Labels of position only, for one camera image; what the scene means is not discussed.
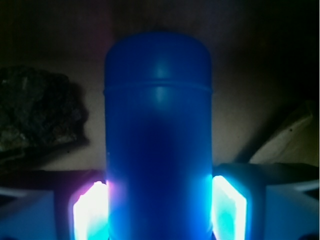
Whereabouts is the dark brown rock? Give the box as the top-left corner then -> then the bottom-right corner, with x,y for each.
0,65 -> 87,153

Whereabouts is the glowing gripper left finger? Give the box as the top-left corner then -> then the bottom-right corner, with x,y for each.
0,170 -> 109,240

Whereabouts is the blue plastic bottle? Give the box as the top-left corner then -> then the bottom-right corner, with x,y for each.
104,31 -> 212,240

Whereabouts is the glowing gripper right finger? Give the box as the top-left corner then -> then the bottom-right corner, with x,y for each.
211,163 -> 320,240

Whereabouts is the brown paper bag tray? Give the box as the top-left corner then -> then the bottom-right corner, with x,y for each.
0,0 -> 320,170

